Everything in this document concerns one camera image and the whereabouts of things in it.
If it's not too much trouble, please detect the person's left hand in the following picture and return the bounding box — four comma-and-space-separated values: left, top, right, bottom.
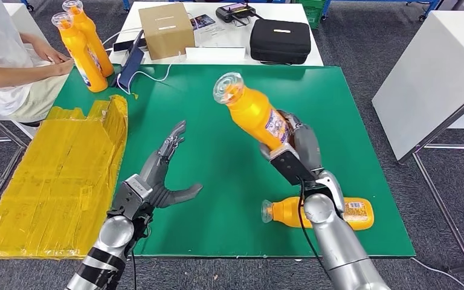
33, 37, 71, 65

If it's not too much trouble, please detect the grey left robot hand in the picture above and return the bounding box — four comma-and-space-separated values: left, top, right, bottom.
139, 120, 204, 209

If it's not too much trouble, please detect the person's right hand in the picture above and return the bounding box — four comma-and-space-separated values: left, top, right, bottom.
51, 57, 76, 77

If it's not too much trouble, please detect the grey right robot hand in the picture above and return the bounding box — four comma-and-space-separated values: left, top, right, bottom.
259, 110, 324, 173

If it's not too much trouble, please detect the orange bottle with clear cap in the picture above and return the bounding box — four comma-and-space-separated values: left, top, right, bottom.
260, 196, 375, 231
51, 11, 109, 94
62, 0, 115, 78
213, 72, 293, 152

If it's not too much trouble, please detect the white table behind person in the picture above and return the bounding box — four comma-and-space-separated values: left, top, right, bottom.
0, 2, 51, 61

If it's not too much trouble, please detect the black phone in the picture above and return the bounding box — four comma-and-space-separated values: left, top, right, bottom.
112, 37, 148, 52

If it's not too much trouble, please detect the blue tablet cover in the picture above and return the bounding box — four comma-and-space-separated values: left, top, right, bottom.
109, 29, 146, 89

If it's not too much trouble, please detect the black zipped carry case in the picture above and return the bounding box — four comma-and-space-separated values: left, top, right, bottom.
250, 18, 312, 66

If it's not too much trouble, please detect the brown cardboard box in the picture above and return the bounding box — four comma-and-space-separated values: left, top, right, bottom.
138, 2, 196, 61

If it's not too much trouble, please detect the yellow taped cardboard sheet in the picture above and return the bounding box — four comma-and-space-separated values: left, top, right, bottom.
0, 94, 129, 260

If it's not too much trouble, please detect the green plastic crate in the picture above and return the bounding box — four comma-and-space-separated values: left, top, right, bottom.
295, 0, 324, 30

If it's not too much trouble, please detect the white side table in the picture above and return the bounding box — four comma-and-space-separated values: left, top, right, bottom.
371, 11, 464, 163

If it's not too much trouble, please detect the printed leaflet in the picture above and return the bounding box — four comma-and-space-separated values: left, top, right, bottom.
190, 13, 217, 30

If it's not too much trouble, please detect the black handheld controller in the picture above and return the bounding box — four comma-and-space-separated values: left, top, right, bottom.
215, 2, 257, 23

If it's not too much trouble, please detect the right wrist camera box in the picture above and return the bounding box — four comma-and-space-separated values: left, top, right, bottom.
269, 144, 317, 187

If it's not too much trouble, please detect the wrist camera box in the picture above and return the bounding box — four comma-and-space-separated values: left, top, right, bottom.
112, 174, 153, 220
269, 144, 317, 187

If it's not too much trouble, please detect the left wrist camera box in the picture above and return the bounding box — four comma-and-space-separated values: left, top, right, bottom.
112, 174, 153, 220

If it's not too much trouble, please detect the white power cable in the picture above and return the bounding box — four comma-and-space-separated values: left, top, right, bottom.
101, 27, 143, 45

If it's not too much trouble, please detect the grey metal leg frame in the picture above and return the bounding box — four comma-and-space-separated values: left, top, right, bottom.
0, 100, 28, 230

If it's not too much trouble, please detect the thin white tablet cable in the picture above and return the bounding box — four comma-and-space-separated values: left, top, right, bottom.
115, 63, 172, 96

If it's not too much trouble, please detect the grey metal table frame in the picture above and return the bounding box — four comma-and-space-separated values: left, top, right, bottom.
398, 63, 464, 276

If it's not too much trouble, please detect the white floor cable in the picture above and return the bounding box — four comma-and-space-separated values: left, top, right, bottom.
410, 258, 464, 290

